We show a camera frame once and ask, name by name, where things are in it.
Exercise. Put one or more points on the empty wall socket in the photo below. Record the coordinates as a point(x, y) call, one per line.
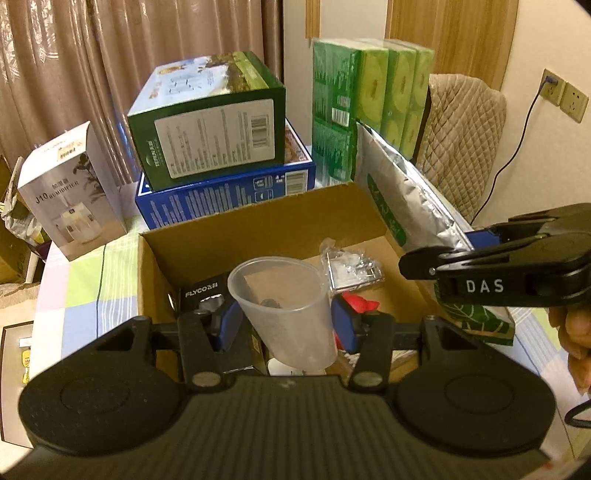
point(574, 102)

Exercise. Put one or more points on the silver foil bag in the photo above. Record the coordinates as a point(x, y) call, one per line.
point(406, 198)

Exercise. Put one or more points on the wall socket with plug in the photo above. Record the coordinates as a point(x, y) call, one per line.
point(551, 85)

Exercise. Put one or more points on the black shaver box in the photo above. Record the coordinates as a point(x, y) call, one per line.
point(198, 290)

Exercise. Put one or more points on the clear plastic cup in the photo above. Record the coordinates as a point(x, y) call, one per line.
point(286, 327)

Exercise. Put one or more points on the brown cardboard box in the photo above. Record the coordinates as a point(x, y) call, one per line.
point(277, 221)

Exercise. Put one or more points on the beige patterned curtain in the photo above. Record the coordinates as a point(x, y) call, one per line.
point(69, 55)

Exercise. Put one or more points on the cardboard boxes with plastic bag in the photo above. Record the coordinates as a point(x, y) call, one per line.
point(14, 230)

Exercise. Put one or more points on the clear bag of metal parts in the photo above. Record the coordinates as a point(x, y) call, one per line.
point(351, 267)

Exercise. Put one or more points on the white humidifier box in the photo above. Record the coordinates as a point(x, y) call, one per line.
point(69, 198)

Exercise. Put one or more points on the person's right hand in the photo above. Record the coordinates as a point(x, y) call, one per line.
point(579, 341)

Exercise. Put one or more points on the wooden door panel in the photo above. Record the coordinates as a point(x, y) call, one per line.
point(452, 32)

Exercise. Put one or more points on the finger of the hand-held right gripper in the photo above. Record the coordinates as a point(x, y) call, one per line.
point(554, 224)
point(531, 281)

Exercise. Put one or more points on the green tissue multipack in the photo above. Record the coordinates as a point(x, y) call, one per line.
point(369, 92)

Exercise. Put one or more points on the blue flat carton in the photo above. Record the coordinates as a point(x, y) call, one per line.
point(231, 194)

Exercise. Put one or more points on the chair with quilted beige cover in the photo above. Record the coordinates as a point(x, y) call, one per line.
point(461, 138)

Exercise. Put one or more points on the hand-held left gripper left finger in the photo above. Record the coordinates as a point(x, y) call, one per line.
point(231, 323)

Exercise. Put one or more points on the white panel with dark frame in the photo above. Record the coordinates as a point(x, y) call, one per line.
point(14, 369)

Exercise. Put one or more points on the green printed carton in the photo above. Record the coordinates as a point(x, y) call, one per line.
point(207, 134)

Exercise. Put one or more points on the red and white Santa toy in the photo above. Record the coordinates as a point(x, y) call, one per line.
point(358, 304)

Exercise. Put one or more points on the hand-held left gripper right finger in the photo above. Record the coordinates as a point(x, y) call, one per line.
point(344, 323)

